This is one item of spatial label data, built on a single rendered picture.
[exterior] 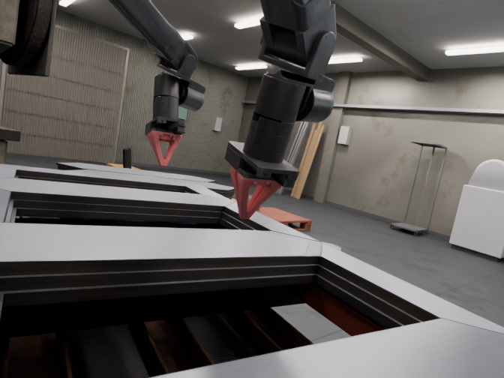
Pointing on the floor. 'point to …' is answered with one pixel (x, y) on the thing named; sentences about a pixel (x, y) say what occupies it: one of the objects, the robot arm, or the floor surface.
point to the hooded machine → (481, 213)
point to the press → (25, 46)
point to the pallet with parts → (284, 217)
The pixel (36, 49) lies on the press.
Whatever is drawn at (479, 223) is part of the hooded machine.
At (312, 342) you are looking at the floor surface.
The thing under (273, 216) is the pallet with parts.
